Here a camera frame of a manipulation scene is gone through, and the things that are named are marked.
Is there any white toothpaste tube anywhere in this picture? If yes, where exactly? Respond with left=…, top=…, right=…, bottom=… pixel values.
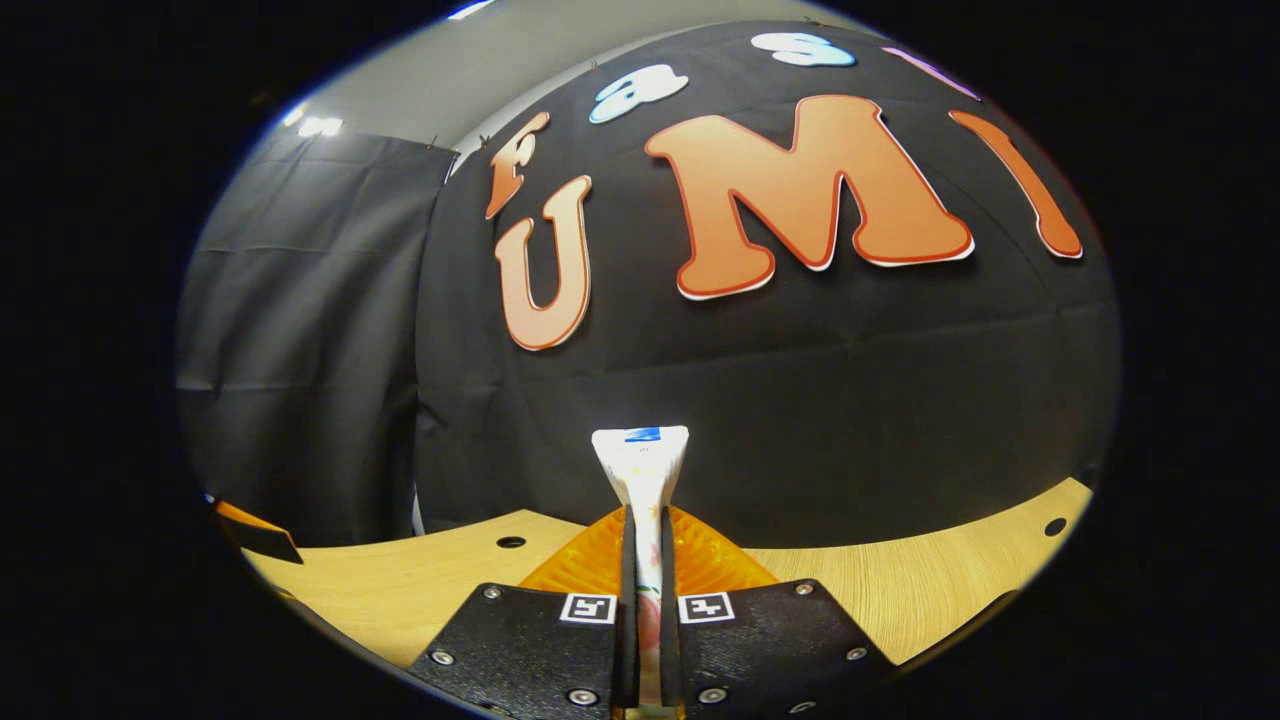
left=590, top=425, right=691, bottom=711

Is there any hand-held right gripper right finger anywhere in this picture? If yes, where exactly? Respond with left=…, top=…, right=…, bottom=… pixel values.
left=657, top=505, right=896, bottom=720

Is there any dark grey side curtain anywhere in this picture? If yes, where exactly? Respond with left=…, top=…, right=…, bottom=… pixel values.
left=175, top=130, right=461, bottom=549

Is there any black backdrop cloth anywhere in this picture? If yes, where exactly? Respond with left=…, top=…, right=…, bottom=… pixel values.
left=415, top=20, right=1121, bottom=551

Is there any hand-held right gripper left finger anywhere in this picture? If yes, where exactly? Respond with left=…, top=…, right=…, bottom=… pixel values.
left=405, top=505, right=641, bottom=720

